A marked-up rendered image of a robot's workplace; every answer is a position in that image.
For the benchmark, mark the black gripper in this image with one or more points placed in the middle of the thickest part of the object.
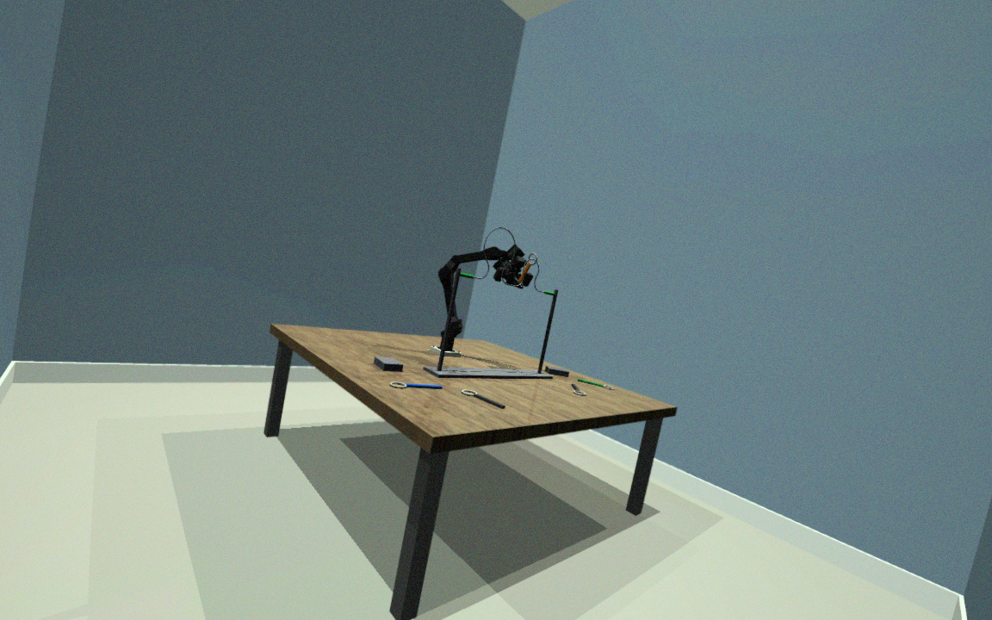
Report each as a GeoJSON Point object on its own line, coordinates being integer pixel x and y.
{"type": "Point", "coordinates": [512, 276]}

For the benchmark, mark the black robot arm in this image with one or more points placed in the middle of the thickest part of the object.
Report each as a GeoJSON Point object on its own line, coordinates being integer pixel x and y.
{"type": "Point", "coordinates": [446, 276]}

